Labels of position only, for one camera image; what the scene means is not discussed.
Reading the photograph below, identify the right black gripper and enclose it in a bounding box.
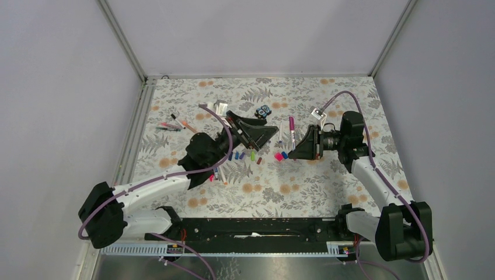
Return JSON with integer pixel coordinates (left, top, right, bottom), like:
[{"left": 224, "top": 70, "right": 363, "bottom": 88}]
[{"left": 288, "top": 125, "right": 346, "bottom": 161}]

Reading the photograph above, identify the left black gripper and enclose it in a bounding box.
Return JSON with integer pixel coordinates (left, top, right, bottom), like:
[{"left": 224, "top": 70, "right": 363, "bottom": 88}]
[{"left": 208, "top": 111, "right": 278, "bottom": 166}]

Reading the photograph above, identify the pink highlighter cap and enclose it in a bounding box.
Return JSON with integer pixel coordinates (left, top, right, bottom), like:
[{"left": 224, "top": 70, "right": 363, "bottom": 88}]
[{"left": 274, "top": 153, "right": 284, "bottom": 162}]

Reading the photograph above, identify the orange tip white pen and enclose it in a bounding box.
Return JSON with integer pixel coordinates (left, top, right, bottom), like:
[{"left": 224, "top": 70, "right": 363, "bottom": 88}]
[{"left": 218, "top": 166, "right": 228, "bottom": 185}]

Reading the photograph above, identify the orange pen group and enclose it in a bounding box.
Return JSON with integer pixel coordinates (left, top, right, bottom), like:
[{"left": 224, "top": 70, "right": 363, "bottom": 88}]
[{"left": 182, "top": 121, "right": 197, "bottom": 134}]

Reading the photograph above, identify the magenta cap pen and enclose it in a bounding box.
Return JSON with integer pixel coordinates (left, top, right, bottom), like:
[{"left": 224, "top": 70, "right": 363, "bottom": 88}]
[{"left": 288, "top": 116, "right": 296, "bottom": 150}]

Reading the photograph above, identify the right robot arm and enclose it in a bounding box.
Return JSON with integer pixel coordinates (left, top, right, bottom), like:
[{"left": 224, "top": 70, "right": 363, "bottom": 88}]
[{"left": 288, "top": 108, "right": 433, "bottom": 262}]

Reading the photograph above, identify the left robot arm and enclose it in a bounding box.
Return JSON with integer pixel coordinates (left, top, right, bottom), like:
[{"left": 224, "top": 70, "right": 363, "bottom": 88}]
[{"left": 78, "top": 111, "right": 279, "bottom": 249}]

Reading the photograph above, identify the dark green pen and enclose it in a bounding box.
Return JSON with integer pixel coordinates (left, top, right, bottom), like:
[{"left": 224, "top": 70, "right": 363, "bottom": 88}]
[{"left": 156, "top": 127, "right": 181, "bottom": 132}]

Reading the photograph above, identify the black cap pen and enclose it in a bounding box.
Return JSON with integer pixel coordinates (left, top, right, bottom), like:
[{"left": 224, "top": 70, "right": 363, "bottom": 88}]
[{"left": 170, "top": 114, "right": 186, "bottom": 129}]

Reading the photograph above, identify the pink pen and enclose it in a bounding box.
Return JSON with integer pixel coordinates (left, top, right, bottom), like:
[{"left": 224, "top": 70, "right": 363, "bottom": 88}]
[{"left": 160, "top": 122, "right": 182, "bottom": 130}]

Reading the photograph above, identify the floral table mat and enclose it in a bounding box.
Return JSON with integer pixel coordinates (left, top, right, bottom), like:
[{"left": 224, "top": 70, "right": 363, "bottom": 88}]
[{"left": 133, "top": 77, "right": 412, "bottom": 218}]

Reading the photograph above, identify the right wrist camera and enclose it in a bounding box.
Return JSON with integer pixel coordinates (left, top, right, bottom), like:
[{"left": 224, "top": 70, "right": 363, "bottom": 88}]
[{"left": 311, "top": 107, "right": 327, "bottom": 127}]

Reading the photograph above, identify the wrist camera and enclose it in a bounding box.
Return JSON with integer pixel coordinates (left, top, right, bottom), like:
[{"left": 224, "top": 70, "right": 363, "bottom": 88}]
[
  {"left": 207, "top": 100, "right": 228, "bottom": 117},
  {"left": 311, "top": 107, "right": 327, "bottom": 127}
]

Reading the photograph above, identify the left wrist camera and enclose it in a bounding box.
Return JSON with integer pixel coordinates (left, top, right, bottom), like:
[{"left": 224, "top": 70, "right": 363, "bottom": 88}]
[{"left": 207, "top": 100, "right": 228, "bottom": 117}]

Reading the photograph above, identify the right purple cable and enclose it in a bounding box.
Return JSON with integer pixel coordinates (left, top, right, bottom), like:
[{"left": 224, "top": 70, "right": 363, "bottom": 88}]
[{"left": 320, "top": 90, "right": 431, "bottom": 280}]

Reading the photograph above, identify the purple cable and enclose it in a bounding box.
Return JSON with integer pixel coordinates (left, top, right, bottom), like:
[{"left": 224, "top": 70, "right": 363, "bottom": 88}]
[
  {"left": 78, "top": 103, "right": 234, "bottom": 280},
  {"left": 320, "top": 90, "right": 431, "bottom": 280}
]

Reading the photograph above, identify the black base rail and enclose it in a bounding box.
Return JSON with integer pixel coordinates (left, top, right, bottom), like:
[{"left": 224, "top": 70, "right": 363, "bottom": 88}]
[{"left": 145, "top": 218, "right": 358, "bottom": 255}]

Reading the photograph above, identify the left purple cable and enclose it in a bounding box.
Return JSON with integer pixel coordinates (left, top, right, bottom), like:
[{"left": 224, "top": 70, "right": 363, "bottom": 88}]
[{"left": 78, "top": 103, "right": 234, "bottom": 280}]

